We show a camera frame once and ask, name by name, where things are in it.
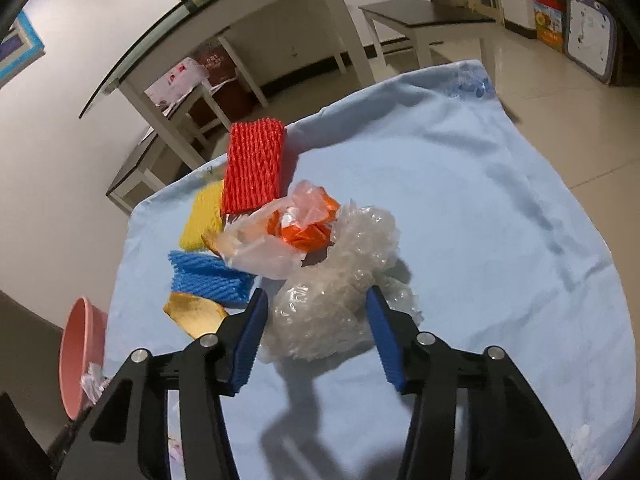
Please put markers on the pink white plastic bag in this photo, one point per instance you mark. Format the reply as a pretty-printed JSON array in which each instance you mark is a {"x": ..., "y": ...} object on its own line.
[{"x": 177, "y": 83}]

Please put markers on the red gift bag under table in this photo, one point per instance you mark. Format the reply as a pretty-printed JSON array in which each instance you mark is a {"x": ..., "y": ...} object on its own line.
[{"x": 230, "y": 90}]

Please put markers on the left dark-top white bench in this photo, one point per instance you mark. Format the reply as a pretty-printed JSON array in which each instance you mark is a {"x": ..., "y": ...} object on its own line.
[{"x": 152, "y": 165}]

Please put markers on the orange peel piece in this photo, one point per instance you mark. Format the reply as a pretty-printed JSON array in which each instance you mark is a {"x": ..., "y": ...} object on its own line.
[{"x": 197, "y": 316}]

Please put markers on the red foam net sleeve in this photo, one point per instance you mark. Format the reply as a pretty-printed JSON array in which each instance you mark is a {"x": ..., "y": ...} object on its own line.
[{"x": 254, "y": 161}]

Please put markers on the colourful cardboard box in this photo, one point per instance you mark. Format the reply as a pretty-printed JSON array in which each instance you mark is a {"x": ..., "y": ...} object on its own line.
[{"x": 550, "y": 20}]

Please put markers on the white glass-top dining table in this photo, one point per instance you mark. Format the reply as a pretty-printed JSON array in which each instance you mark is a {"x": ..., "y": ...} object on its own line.
[{"x": 180, "y": 31}]

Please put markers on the clear bubble wrap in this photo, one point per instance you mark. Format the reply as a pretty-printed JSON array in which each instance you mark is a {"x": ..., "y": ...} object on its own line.
[{"x": 320, "y": 310}]

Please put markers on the pink plastic bucket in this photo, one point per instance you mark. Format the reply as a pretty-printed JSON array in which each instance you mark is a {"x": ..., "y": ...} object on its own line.
[{"x": 82, "y": 343}]

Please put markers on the dark-top white bench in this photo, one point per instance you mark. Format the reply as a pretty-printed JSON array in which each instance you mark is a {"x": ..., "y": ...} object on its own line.
[
  {"x": 425, "y": 22},
  {"x": 152, "y": 165}
]

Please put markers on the pink orange plastic bag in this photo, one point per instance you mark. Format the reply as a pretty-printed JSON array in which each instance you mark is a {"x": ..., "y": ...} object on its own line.
[{"x": 274, "y": 240}]

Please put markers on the light blue floral cloth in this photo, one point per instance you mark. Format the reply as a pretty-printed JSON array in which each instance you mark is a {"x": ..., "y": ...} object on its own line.
[{"x": 497, "y": 250}]

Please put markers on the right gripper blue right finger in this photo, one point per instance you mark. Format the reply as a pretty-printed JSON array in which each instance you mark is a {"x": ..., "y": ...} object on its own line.
[{"x": 389, "y": 349}]

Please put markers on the yellow foam net sleeve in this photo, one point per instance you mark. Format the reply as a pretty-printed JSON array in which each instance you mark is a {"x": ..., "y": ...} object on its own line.
[{"x": 205, "y": 222}]

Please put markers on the right dark-top white bench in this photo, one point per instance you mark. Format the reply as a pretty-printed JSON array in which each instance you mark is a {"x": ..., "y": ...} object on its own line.
[{"x": 425, "y": 22}]

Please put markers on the blue framed wall picture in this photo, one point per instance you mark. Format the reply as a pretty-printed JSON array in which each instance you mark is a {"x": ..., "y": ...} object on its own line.
[{"x": 19, "y": 48}]

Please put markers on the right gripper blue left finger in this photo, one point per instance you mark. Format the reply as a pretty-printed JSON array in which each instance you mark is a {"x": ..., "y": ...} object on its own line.
[{"x": 249, "y": 327}]

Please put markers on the blue foam net sleeve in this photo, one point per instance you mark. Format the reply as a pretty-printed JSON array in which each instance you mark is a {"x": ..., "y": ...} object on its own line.
[{"x": 207, "y": 276}]

